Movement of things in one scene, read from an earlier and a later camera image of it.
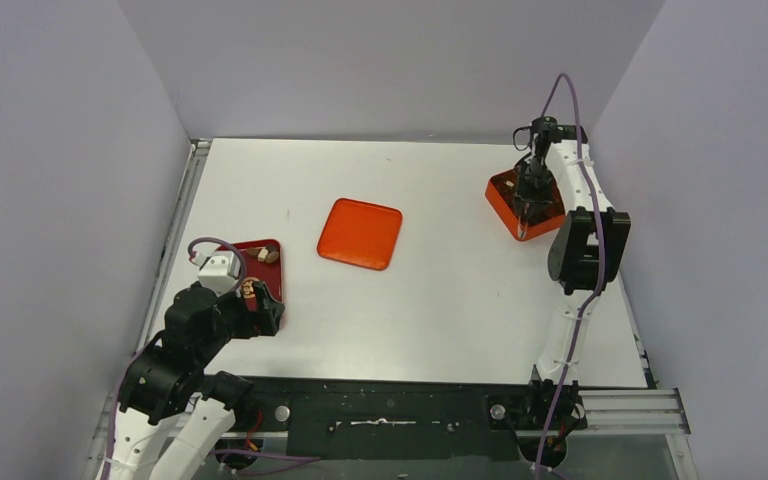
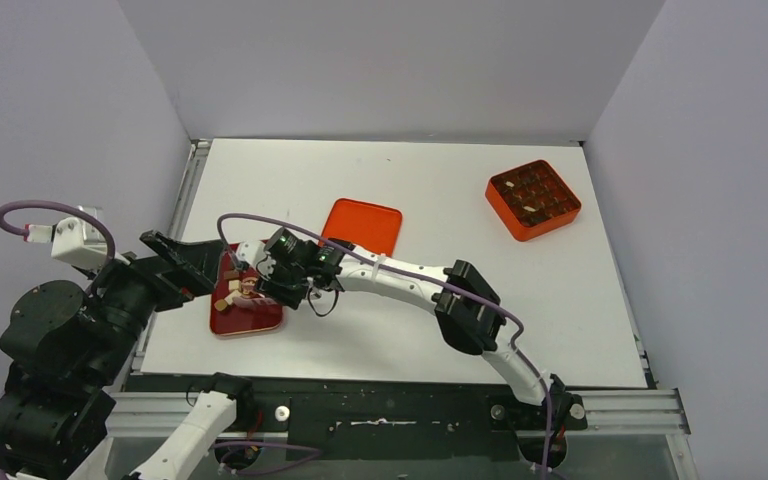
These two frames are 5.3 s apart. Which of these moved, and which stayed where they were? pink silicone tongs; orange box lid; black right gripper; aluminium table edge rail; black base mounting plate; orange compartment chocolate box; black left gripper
Moved: pink silicone tongs; black right gripper; black left gripper
Stayed: aluminium table edge rail; orange box lid; orange compartment chocolate box; black base mounting plate
